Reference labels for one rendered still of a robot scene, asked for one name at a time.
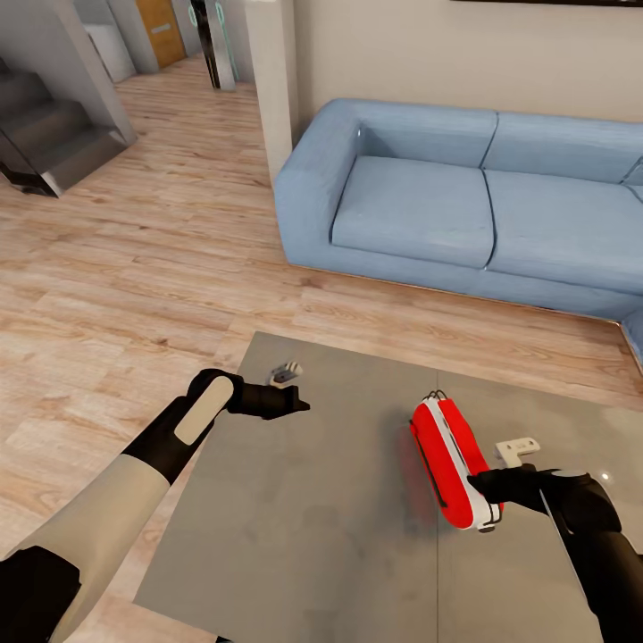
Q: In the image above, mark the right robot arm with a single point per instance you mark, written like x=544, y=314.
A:
x=608, y=570

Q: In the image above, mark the stairs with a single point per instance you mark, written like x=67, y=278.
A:
x=48, y=145

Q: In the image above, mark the radio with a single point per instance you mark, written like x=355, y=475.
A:
x=449, y=453

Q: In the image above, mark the door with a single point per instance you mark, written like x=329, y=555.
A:
x=161, y=28

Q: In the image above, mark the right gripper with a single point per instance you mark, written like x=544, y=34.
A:
x=499, y=486

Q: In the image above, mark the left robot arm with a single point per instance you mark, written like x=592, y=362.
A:
x=52, y=579

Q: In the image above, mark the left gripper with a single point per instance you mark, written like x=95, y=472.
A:
x=275, y=402

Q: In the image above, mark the coffee table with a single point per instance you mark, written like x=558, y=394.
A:
x=322, y=526

